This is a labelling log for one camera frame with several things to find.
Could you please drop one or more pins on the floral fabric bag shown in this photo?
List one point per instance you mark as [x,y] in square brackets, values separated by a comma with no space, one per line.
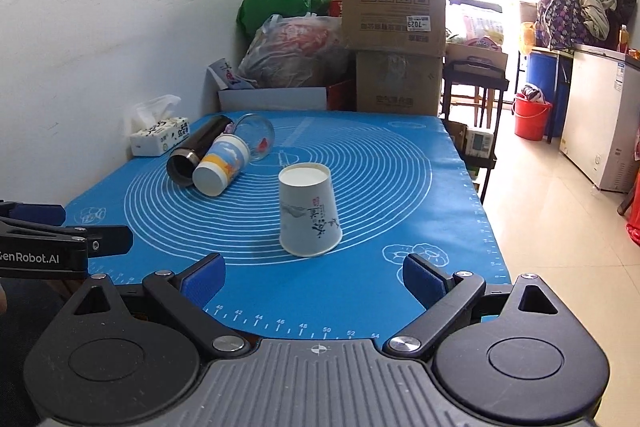
[560,19]

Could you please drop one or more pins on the white tissue box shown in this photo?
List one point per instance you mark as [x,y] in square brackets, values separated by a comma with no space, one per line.
[155,134]

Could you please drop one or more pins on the red plastic object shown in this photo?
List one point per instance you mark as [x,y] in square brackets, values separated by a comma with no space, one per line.
[634,227]

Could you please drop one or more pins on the yellow plastic bag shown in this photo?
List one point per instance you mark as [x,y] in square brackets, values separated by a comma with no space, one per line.
[527,37]

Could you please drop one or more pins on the white chest freezer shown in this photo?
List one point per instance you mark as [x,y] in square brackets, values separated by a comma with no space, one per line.
[595,117]

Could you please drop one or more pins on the blue barrel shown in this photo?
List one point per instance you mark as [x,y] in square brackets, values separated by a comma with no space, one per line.
[542,72]

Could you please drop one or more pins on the white electronic device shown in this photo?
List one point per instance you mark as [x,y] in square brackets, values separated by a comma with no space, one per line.
[479,142]

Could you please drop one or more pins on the white and red flat box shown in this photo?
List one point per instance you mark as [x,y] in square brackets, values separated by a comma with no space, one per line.
[270,98]

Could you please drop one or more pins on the clear glass cup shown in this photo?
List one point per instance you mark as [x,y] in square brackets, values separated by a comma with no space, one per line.
[261,132]

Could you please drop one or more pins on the orange drink bottle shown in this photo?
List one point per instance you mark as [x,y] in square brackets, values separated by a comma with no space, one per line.
[623,39]

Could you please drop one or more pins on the black metal rack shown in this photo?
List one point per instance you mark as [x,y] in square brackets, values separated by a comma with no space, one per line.
[475,73]

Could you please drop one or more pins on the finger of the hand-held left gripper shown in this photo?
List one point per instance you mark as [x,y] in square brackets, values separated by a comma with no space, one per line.
[110,241]
[40,213]

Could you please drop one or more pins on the blue and white paper cup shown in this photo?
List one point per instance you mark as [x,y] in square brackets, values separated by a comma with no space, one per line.
[225,157]

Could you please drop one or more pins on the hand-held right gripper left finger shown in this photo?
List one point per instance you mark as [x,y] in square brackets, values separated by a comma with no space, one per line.
[205,279]

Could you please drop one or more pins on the black thermos cup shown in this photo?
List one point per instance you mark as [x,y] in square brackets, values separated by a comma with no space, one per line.
[192,147]

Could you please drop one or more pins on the red bucket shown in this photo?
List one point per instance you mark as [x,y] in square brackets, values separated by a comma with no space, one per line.
[530,117]

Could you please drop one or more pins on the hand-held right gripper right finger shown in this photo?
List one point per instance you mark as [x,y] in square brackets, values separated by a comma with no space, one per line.
[422,279]

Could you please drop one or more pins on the blue silicone mat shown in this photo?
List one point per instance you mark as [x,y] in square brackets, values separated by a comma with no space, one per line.
[380,207]

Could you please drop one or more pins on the clear plastic bag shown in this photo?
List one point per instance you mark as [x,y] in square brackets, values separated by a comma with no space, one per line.
[295,52]

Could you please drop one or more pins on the small cardboard box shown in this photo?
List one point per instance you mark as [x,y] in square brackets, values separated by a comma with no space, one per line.
[395,82]

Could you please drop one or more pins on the small printed paper box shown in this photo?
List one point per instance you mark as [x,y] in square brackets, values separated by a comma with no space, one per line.
[225,74]

